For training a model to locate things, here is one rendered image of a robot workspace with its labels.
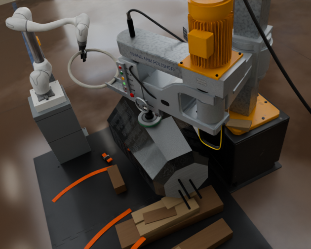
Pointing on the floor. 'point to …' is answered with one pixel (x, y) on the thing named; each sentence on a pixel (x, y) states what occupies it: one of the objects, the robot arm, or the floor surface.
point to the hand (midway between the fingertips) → (83, 58)
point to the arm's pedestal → (61, 130)
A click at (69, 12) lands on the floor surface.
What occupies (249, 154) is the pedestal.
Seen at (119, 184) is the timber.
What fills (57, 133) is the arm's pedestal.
